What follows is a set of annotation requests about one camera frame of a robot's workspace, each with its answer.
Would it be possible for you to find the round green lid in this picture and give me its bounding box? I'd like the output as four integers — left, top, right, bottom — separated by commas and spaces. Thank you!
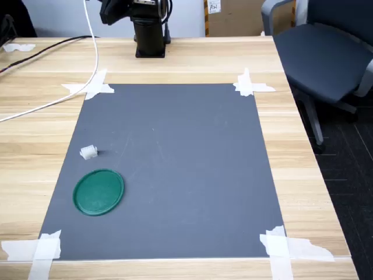
72, 169, 125, 217

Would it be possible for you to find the white tape patch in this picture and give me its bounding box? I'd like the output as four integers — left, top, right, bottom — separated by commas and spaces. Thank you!
259, 225, 335, 280
61, 69, 116, 102
233, 67, 276, 97
1, 229, 62, 280

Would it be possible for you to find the brown cardboard box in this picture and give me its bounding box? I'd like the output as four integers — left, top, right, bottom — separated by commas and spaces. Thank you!
203, 0, 297, 37

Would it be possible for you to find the small white plastic terminal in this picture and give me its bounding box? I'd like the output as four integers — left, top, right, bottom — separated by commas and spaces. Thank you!
80, 145, 99, 160

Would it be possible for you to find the small white tape scrap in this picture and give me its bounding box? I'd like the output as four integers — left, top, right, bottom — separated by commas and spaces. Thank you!
2, 43, 36, 54

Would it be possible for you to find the dark blue office chair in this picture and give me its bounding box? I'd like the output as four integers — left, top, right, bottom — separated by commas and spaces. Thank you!
261, 0, 373, 155

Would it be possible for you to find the black cable on table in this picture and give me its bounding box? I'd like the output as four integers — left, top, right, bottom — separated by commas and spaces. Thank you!
0, 34, 101, 77

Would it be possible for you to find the white camera cable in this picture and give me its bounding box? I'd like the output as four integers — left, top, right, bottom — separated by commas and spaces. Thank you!
0, 0, 100, 123

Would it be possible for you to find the black fabric object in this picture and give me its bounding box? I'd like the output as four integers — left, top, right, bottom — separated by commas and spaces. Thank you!
0, 0, 38, 39

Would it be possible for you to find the dark grey mat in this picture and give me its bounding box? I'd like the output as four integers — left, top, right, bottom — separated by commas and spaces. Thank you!
38, 83, 288, 261

